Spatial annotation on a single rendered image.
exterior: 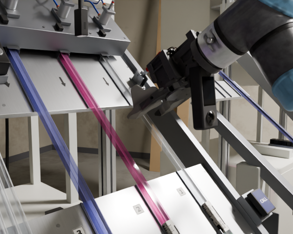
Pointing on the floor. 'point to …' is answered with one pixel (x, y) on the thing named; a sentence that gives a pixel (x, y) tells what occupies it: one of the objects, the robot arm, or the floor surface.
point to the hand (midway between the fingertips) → (146, 117)
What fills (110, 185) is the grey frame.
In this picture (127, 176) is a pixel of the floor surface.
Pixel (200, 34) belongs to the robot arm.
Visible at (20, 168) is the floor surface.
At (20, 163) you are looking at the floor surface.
